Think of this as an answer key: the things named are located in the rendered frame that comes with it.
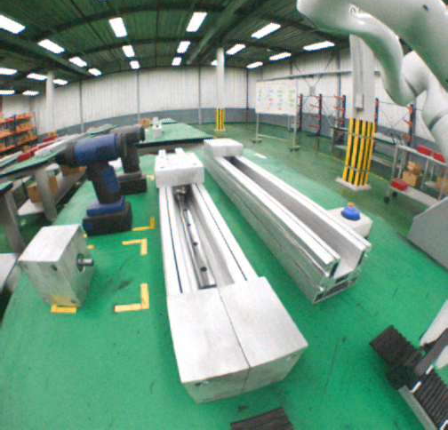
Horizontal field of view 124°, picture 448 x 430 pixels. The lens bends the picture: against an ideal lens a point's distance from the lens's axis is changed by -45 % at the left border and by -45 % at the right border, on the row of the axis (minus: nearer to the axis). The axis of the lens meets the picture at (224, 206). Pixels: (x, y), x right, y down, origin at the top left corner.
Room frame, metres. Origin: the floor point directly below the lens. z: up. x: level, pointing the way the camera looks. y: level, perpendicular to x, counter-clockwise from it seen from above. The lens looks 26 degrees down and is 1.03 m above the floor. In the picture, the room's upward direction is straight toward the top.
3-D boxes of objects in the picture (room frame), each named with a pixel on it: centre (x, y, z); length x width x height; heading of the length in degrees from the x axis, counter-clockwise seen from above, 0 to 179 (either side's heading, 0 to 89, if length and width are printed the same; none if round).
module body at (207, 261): (0.53, 0.12, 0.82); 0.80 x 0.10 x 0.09; 16
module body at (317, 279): (0.58, -0.06, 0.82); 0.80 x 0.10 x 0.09; 16
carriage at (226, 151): (0.82, 0.01, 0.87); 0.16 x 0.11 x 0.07; 16
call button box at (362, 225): (0.35, -0.26, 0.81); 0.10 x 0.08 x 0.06; 106
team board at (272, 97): (6.11, -1.44, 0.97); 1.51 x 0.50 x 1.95; 37
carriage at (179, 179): (0.53, 0.12, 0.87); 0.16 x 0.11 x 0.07; 16
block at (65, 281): (0.20, 0.26, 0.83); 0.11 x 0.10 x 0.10; 102
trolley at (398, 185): (2.06, -2.77, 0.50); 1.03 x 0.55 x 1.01; 29
